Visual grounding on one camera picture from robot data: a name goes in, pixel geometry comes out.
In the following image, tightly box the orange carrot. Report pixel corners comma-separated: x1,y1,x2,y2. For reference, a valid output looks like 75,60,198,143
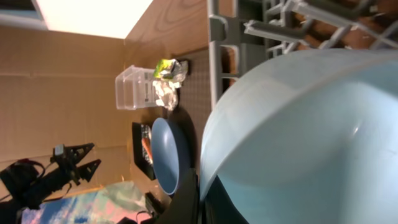
141,138,153,162

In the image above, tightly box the brown cardboard panel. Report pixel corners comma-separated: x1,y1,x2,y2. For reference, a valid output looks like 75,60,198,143
1,27,131,194

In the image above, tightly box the colourful painted floor cloth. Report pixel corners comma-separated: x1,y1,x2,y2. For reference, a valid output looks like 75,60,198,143
21,182,151,223

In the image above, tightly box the black tray bin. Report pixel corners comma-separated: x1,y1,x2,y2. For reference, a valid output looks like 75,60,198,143
131,123,156,180

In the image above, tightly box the large dark blue plate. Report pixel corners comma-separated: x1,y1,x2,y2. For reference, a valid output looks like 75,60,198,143
150,118,191,195

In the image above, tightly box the dark brown serving tray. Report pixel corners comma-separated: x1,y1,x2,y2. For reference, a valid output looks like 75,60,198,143
169,49,211,172

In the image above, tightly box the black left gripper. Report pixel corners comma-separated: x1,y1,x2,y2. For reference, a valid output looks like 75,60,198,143
22,142,101,209

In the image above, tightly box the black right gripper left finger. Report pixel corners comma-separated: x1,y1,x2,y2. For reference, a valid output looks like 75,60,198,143
155,168,199,224

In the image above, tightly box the grey dishwasher rack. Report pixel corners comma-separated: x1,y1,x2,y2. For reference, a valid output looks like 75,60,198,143
207,0,397,106

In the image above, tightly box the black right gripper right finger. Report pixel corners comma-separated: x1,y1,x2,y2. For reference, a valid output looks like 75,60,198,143
203,176,248,224

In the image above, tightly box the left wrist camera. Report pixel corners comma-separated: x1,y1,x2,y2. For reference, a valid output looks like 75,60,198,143
1,159,45,199

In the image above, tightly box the small light blue saucer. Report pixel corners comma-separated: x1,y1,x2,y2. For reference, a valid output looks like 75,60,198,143
200,49,397,223

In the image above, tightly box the clear plastic bin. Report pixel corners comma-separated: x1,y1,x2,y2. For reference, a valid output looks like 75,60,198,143
115,65,157,110

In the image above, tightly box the white tissue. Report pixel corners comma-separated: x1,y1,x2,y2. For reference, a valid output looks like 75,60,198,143
152,80,182,111

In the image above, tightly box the yellow snack wrapper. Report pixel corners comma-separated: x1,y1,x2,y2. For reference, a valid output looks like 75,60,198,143
154,59,189,82

